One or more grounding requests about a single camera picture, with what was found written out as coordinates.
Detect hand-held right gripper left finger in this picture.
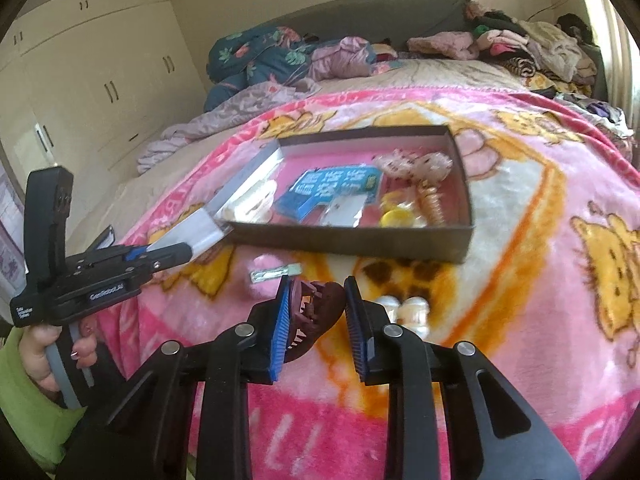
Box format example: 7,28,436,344
55,276,292,480

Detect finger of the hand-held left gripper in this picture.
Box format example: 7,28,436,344
75,244,151,267
134,241,194,275

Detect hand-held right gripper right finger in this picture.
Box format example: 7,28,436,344
342,275,583,480

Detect dark red hair claw clip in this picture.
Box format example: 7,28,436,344
285,280,349,364

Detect shallow cardboard box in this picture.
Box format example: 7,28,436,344
149,125,477,266

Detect white hair claw clip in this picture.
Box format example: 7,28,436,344
222,180,279,222

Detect white earring card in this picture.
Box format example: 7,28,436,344
320,195,367,229

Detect yellow items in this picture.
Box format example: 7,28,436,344
377,195,426,229

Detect beige spiral hair tie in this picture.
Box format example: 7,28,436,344
417,185,449,226

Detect polka dot bow hair tie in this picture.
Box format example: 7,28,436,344
372,149,454,184

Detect person's left forearm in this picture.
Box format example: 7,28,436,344
0,327,87,473

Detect person's left hand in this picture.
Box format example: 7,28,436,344
19,323,100,396

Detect black notebook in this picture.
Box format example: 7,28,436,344
85,226,117,254

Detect pearl hair clip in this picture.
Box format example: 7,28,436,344
375,296,434,339

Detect bed with beige sheet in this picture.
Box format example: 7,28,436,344
65,52,601,261

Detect lilac blanket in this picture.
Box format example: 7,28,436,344
137,82,322,174

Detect blue book in box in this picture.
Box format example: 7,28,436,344
287,164,384,207

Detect cream wardrobe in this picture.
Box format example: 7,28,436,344
0,0,212,202

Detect pink cartoon printed blanket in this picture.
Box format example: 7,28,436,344
107,85,640,480

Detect dark blue floral quilt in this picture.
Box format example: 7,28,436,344
205,26,322,112

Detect lilac pink garment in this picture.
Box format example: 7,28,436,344
310,36,387,81

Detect grey headboard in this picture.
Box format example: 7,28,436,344
235,0,472,54

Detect pile of clothes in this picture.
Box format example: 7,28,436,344
407,0,627,127

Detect cream curtain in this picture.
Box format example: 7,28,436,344
585,0,640,112

